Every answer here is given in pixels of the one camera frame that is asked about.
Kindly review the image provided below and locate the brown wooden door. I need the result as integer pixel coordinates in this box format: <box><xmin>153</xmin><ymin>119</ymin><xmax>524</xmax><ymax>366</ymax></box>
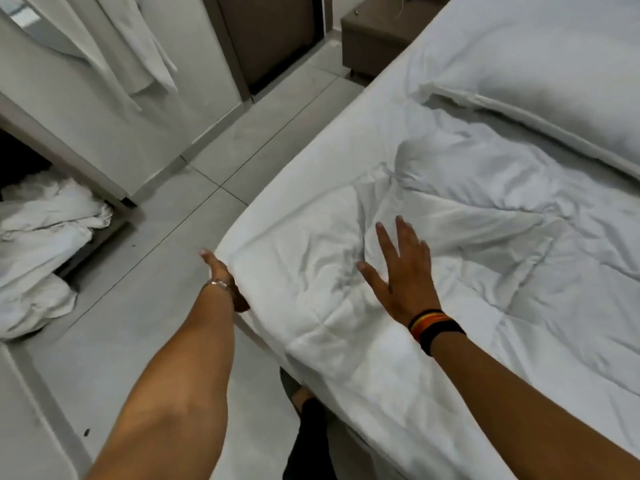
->
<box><xmin>201</xmin><ymin>0</ymin><xmax>333</xmax><ymax>102</ymax></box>

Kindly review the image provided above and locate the person's left forearm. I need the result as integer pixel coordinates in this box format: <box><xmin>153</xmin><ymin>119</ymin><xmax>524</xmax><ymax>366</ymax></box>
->
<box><xmin>84</xmin><ymin>284</ymin><xmax>236</xmax><ymax>480</ymax></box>

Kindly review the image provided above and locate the person's right hand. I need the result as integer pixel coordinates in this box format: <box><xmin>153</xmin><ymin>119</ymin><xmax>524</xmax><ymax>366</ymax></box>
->
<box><xmin>356</xmin><ymin>216</ymin><xmax>444</xmax><ymax>328</ymax></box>

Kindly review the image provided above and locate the pile of white linen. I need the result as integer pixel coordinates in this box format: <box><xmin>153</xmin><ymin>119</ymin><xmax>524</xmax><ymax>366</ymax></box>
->
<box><xmin>0</xmin><ymin>170</ymin><xmax>114</xmax><ymax>341</ymax></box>

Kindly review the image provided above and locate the white bed sheet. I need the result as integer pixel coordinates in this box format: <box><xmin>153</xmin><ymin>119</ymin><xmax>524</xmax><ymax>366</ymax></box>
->
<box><xmin>250</xmin><ymin>40</ymin><xmax>436</xmax><ymax>230</ymax></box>

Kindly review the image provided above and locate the thin silver bracelet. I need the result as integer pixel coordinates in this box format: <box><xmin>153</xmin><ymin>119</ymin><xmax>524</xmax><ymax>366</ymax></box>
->
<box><xmin>202</xmin><ymin>278</ymin><xmax>236</xmax><ymax>297</ymax></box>

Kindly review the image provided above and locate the person's left hand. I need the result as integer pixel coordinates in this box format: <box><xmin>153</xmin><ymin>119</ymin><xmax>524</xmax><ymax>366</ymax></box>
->
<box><xmin>199</xmin><ymin>250</ymin><xmax>251</xmax><ymax>313</ymax></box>

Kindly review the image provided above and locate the person's black trouser leg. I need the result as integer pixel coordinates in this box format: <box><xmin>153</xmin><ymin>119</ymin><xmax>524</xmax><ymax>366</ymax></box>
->
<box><xmin>282</xmin><ymin>397</ymin><xmax>333</xmax><ymax>480</ymax></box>

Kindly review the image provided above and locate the white hanging robe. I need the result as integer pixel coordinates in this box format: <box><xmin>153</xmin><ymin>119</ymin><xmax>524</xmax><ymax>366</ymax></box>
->
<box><xmin>20</xmin><ymin>0</ymin><xmax>179</xmax><ymax>112</ymax></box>

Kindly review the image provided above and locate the white quilted duvet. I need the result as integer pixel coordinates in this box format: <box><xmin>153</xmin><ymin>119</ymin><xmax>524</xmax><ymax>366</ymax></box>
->
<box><xmin>214</xmin><ymin>94</ymin><xmax>640</xmax><ymax>480</ymax></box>

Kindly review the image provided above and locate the white wardrobe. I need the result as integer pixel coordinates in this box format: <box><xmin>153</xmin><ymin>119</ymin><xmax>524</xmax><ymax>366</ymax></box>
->
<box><xmin>0</xmin><ymin>0</ymin><xmax>247</xmax><ymax>210</ymax></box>

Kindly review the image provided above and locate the black orange striped wristband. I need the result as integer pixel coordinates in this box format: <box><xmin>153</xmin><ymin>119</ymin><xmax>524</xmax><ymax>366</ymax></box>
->
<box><xmin>407</xmin><ymin>309</ymin><xmax>467</xmax><ymax>357</ymax></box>

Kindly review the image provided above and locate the person's foot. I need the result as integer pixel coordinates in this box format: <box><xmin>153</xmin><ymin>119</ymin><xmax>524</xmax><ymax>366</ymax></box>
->
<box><xmin>279</xmin><ymin>367</ymin><xmax>315</xmax><ymax>414</ymax></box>

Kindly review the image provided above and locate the brown nightstand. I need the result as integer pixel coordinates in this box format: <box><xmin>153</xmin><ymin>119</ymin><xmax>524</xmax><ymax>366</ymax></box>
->
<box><xmin>341</xmin><ymin>0</ymin><xmax>457</xmax><ymax>79</ymax></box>

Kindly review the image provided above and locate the person's right forearm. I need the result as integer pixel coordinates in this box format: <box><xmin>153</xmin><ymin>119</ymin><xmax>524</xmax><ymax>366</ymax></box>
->
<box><xmin>431</xmin><ymin>333</ymin><xmax>640</xmax><ymax>480</ymax></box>

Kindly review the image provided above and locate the white pillow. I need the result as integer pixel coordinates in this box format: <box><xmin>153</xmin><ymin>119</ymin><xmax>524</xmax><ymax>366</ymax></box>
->
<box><xmin>409</xmin><ymin>0</ymin><xmax>640</xmax><ymax>180</ymax></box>

